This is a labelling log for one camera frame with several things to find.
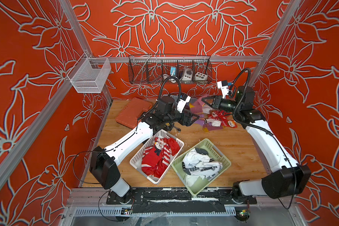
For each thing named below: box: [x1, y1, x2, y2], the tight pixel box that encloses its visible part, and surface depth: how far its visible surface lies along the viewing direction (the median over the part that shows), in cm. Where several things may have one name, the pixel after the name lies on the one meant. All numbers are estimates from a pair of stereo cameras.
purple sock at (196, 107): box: [188, 94, 209, 120], surface depth 71 cm
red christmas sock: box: [168, 137, 181, 157], surface depth 89 cm
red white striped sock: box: [158, 138, 172, 170], surface depth 87 cm
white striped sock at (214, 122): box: [203, 118, 222, 127], surface depth 102 cm
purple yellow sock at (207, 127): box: [193, 119, 224, 133], surface depth 102 cm
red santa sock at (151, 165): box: [141, 143, 165, 179], surface depth 81 cm
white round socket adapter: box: [181, 67, 194, 81], surface depth 93 cm
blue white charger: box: [170, 66, 177, 77], surface depth 85 cm
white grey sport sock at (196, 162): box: [182, 147, 223, 182], surface depth 80 cm
